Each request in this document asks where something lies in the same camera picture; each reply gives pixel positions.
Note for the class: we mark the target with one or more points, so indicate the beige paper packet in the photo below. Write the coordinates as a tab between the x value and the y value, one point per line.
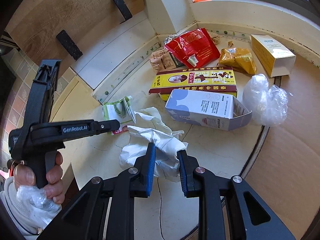
163	60

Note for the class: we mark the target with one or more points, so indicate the white paper tissue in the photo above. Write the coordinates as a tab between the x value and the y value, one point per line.
149	127

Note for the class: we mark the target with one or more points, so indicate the crumpled clear plastic bag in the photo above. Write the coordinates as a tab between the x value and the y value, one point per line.
268	104

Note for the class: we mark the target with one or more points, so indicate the yellow crumpled snack wrapper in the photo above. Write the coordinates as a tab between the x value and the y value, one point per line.
240	59

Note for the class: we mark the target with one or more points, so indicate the white blue carton box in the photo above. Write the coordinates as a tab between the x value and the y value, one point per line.
207	109

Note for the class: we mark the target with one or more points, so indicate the person's left hand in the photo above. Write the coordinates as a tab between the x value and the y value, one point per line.
24	175

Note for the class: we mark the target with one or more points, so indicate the brown cardboard sheet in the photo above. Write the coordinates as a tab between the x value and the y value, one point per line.
286	171

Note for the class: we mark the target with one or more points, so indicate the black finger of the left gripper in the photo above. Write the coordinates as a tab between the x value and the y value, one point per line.
101	127

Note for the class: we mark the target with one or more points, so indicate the clear plastic bag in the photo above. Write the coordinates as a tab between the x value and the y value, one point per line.
41	210
268	104

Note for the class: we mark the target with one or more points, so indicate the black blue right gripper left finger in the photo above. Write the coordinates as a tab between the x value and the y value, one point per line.
104	209

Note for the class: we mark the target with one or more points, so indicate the green white tissue packet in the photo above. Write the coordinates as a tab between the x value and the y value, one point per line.
122	111

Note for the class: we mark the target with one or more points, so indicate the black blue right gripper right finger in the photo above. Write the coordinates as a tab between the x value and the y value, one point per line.
228	208

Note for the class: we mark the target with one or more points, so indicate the wooden cutting board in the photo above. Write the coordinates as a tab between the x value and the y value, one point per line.
36	23

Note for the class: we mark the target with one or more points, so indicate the yellow white small box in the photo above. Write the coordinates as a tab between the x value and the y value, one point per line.
274	56

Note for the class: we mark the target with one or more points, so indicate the yellow red seasoning box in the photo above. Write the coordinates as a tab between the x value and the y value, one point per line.
206	79

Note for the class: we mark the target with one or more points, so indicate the red foil snack bag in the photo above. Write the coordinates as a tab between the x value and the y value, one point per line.
195	49

